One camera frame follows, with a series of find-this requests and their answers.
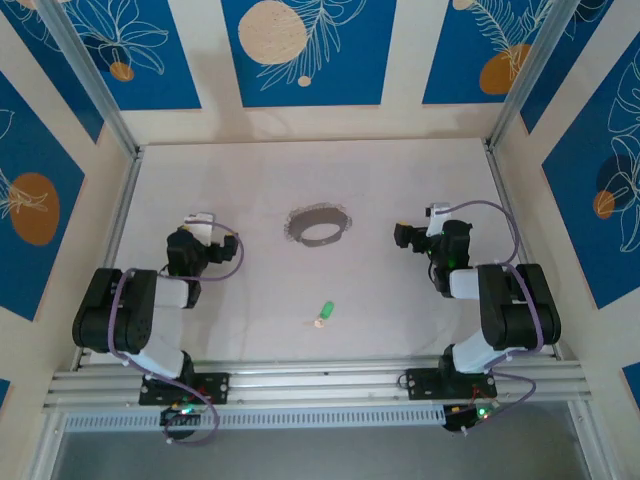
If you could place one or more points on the aluminium frame post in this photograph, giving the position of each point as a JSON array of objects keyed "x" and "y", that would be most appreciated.
[
  {"x": 531, "y": 75},
  {"x": 89, "y": 75}
]

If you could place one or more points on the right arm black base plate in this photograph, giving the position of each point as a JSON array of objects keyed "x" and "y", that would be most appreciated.
[{"x": 425, "y": 382}]

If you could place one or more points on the green capped key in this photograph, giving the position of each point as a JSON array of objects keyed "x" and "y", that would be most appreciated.
[{"x": 327, "y": 310}]

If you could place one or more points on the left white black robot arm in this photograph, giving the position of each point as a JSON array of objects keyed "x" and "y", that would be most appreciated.
[{"x": 125, "y": 310}]

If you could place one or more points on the aluminium frame leg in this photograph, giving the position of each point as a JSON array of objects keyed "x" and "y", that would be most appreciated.
[
  {"x": 591, "y": 450},
  {"x": 47, "y": 450}
]

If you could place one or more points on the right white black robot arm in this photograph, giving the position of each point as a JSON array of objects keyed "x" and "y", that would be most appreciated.
[{"x": 510, "y": 310}]

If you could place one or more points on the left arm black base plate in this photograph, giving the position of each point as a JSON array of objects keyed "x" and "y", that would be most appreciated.
[{"x": 215, "y": 386}]

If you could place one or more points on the aluminium table side rail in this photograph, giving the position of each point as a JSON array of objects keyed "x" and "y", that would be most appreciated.
[
  {"x": 115, "y": 240},
  {"x": 501, "y": 177}
]

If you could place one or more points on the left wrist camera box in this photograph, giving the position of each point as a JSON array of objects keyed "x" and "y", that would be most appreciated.
[{"x": 202, "y": 227}]

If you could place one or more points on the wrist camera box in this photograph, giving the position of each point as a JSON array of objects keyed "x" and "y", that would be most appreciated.
[
  {"x": 202, "y": 227},
  {"x": 437, "y": 217}
]

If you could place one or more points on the aluminium mounting rail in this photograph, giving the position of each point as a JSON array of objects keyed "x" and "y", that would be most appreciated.
[{"x": 320, "y": 385}]

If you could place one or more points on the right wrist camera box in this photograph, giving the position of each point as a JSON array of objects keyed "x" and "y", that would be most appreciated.
[{"x": 437, "y": 217}]

